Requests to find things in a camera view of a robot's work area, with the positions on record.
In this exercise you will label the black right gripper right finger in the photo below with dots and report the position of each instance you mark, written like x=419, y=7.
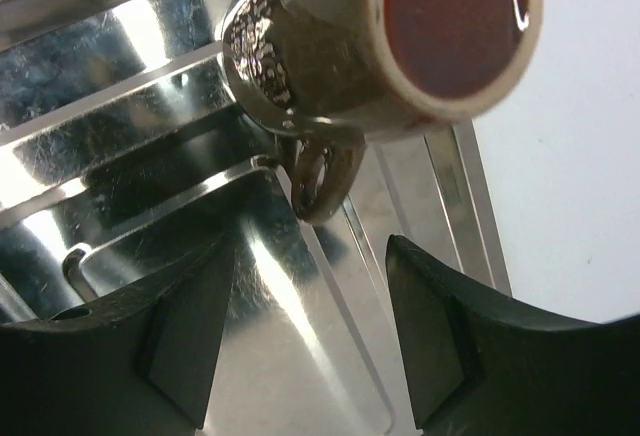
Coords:
x=479, y=362

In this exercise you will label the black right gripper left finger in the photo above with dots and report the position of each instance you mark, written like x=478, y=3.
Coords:
x=138, y=361

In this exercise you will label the brown small mug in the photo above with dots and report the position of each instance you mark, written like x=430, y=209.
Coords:
x=330, y=77

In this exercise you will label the silver metal tray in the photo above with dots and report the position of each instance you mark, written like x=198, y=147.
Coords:
x=121, y=150

